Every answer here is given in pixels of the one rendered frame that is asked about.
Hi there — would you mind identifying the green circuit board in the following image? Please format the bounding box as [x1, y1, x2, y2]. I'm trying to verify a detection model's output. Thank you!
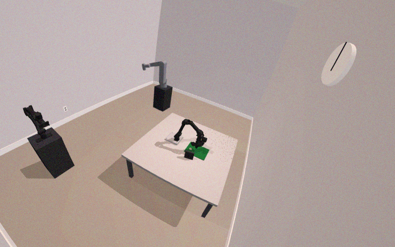
[184, 142, 210, 161]

